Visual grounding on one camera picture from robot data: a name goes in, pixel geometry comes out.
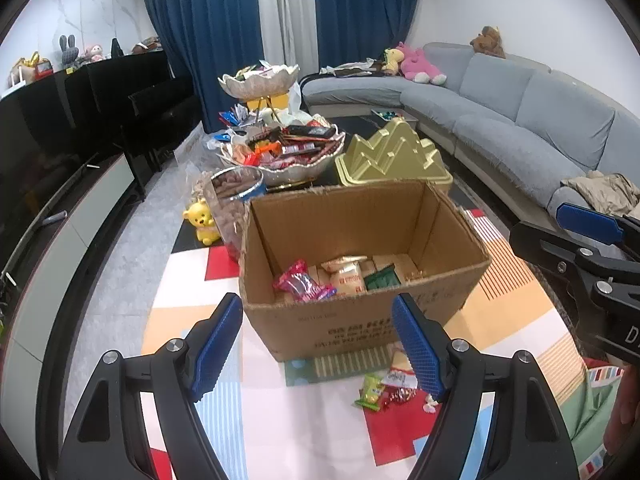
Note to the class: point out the pink plush toy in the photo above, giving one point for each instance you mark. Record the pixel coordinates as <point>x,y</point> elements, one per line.
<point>417,62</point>

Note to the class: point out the black upright piano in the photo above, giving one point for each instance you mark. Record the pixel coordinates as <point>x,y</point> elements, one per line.
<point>150,110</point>

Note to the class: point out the person's right hand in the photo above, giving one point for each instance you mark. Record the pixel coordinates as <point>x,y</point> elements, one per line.
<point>627,415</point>

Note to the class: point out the pile of red brown snacks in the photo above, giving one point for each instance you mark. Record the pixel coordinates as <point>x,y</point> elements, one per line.
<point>290,145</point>

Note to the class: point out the blue curtain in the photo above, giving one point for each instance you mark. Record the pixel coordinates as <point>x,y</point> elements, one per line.
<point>200,35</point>
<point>365,10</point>

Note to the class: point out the brown plush toy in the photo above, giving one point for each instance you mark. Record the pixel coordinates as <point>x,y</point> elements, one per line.
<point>489,42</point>

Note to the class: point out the beige quilted jacket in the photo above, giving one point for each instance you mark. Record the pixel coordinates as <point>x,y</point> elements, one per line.
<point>600,192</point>

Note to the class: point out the green yellow candy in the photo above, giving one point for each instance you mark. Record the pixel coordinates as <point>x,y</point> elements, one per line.
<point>370,392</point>

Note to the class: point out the black flat television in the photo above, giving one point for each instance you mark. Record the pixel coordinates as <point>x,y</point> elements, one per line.
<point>45,150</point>

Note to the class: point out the tiered white petal bowl stand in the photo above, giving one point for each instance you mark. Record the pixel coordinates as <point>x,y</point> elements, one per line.
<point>260,85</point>

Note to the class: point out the stack of books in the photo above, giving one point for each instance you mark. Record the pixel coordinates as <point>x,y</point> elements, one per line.
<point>147,46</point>

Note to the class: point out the small white candy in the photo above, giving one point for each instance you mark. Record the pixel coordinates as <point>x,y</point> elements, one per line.
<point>430,403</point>

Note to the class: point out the pink snack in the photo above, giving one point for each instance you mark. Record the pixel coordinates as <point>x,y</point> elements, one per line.
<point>300,282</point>

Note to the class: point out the grey rabbit plush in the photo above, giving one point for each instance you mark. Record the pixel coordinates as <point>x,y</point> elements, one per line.
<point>68,52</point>

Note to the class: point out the colourful patchwork tablecloth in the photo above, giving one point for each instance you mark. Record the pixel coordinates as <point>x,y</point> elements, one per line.
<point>310,435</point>

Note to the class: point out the clear snack jar blue label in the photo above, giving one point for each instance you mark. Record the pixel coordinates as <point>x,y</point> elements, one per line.
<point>230,200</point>

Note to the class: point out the grey remote control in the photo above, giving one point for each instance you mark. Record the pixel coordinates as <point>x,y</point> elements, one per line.
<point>55,218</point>

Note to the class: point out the gold mountain lid tin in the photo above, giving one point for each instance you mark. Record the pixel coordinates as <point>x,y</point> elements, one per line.
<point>390,160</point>

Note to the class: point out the black metronome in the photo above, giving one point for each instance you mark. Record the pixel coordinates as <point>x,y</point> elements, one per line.
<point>116,49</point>

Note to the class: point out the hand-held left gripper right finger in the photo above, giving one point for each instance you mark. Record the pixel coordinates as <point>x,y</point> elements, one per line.
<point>417,350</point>

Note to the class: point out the gold foil balloon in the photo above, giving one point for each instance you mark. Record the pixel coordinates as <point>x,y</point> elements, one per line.
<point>30,62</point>

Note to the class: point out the white sheer curtain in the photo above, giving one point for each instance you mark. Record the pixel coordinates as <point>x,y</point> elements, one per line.
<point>287,15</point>

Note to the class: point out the white red snack packet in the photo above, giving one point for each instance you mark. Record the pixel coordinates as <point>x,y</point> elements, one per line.
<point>400,372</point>

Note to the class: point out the grey television cabinet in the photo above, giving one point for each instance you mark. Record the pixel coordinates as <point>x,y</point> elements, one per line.
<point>75,240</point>

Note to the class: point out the pink doll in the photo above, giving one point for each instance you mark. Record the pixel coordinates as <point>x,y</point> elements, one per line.
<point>95,54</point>

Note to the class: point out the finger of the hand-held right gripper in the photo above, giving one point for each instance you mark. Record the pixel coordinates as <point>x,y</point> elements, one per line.
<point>540,245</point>
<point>587,222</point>

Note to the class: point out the dark green snack packet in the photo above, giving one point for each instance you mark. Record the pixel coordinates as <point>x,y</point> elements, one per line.
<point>381,279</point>

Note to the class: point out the beige snack packet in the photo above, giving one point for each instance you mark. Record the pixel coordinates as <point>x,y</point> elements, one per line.
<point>345,275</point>

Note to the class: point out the pile of blue white packets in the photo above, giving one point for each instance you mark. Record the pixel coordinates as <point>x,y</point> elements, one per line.
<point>232,122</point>

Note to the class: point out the clear plastic bag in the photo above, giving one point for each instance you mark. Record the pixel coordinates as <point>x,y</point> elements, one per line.
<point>192,150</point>

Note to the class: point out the grey storage bin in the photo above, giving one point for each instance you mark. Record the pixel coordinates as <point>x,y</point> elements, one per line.
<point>387,114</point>

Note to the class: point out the brown cardboard box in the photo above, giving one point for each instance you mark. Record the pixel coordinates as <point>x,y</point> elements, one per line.
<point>350,325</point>

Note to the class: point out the red gift box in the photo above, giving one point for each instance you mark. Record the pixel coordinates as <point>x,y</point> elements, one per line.
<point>44,68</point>

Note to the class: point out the red candy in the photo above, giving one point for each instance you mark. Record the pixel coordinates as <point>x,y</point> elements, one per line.
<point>399,395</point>

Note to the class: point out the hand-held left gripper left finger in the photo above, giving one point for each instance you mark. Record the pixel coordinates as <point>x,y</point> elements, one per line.
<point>220,345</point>

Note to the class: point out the yellow green plush toy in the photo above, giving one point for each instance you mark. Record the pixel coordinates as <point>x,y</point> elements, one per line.
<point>392,62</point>

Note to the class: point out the white plastic bag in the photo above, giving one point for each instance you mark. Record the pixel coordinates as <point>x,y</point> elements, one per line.
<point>300,105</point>

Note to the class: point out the yellow bear toy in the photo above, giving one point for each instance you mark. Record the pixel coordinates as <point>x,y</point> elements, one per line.
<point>202,222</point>

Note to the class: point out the small pile of snacks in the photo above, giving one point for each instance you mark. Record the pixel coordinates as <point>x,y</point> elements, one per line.
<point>257,70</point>

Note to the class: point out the grey sectional sofa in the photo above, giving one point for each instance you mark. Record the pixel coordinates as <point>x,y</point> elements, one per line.
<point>500,110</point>

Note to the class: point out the clothes heap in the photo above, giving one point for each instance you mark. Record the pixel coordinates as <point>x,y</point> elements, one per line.
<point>350,67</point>

